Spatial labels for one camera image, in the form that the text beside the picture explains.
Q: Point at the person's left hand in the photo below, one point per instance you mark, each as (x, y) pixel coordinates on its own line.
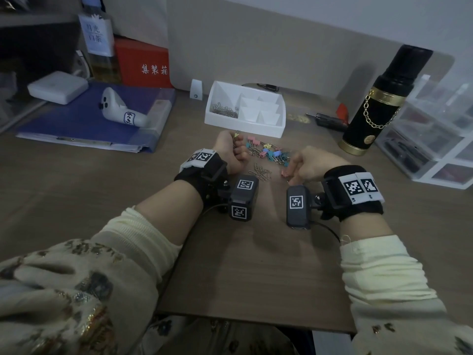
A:
(231, 155)

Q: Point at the person's right hand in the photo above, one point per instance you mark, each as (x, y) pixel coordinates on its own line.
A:
(317, 162)

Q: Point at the white compartment organizer tray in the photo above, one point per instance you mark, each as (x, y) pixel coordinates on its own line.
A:
(223, 123)

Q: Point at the pile of silver paper clips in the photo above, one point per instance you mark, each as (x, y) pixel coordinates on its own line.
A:
(260, 171)

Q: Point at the group of coloured binder clips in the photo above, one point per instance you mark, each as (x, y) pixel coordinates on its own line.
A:
(268, 151)

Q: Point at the small heap of paper clips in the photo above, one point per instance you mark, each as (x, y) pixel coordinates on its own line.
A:
(223, 110)

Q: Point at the person's left forearm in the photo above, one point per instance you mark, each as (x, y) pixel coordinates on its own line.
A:
(111, 273)

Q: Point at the person's right forearm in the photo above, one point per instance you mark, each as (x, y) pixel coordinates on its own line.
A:
(391, 288)

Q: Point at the black screwdriver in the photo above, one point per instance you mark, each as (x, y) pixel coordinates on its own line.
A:
(330, 121)

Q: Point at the flat gold strip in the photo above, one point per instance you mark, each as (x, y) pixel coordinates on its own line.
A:
(298, 118)

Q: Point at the small red object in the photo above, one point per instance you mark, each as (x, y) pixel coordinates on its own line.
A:
(342, 110)

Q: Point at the small white stand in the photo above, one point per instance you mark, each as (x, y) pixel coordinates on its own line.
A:
(196, 89)

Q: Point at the clear plastic case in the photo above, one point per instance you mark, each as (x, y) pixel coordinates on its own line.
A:
(432, 136)

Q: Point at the beige desk divider panel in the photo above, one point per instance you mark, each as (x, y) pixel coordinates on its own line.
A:
(292, 40)

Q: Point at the orange ribbed box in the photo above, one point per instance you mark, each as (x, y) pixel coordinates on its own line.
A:
(142, 62)

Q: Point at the white handheld controller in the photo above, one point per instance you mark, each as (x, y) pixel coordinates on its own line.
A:
(112, 105)

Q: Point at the blue document folder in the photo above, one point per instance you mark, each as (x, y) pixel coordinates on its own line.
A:
(70, 121)

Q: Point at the tea bottle with blue cap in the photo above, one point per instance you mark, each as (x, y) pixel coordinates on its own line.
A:
(99, 40)

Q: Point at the white flat adapter box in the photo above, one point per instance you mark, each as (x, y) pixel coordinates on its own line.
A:
(57, 87)

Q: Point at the grey shelf unit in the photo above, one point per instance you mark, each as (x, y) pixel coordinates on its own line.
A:
(37, 33)

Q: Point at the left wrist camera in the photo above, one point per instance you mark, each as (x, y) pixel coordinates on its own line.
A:
(244, 199)

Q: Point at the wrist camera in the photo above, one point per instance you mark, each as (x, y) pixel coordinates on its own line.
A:
(244, 199)
(298, 208)

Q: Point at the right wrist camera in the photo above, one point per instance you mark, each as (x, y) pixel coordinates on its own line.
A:
(298, 208)

